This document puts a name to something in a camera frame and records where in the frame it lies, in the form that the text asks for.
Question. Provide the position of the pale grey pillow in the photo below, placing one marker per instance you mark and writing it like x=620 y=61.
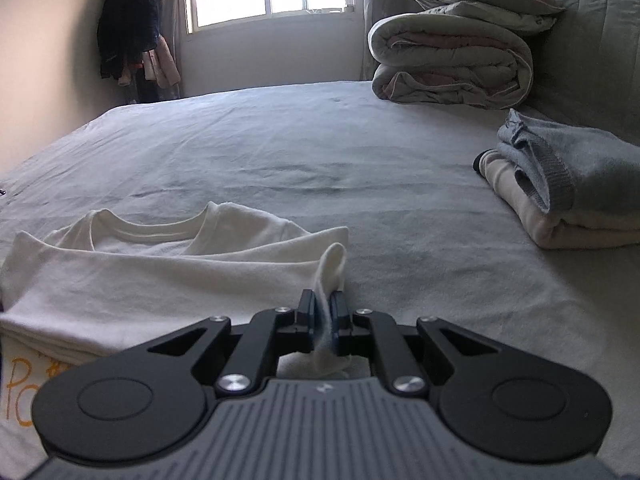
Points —
x=495 y=16

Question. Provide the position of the hanging dark jacket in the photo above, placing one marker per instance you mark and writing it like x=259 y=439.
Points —
x=127 y=20

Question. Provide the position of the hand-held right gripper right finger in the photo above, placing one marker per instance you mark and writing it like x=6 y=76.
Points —
x=341 y=325

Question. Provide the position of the folded cream garment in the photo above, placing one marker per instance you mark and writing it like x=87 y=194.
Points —
x=565 y=230

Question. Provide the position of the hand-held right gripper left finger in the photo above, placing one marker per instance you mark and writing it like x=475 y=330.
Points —
x=307 y=320

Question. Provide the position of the white t-shirt with orange print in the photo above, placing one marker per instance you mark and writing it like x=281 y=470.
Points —
x=150 y=280

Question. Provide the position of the rolled grey pink comforter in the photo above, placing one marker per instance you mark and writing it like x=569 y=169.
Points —
x=450 y=60

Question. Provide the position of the folded grey sweater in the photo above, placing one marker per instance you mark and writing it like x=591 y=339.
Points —
x=590 y=160

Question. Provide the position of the hanging pink garment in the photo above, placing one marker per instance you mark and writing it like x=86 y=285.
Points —
x=165 y=65

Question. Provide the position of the grey padded headboard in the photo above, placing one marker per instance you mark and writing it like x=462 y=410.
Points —
x=585 y=50

